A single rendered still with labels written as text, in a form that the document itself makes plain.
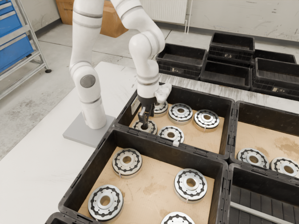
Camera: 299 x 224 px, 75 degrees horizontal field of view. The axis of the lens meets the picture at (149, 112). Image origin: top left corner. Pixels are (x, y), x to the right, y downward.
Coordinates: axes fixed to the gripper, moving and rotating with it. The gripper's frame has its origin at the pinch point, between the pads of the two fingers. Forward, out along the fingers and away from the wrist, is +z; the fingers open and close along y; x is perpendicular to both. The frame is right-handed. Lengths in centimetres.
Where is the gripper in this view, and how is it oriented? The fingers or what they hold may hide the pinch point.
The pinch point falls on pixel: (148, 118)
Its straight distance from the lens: 78.1
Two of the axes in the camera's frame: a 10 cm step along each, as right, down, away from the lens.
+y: -3.8, 6.7, -6.4
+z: 0.1, 7.0, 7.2
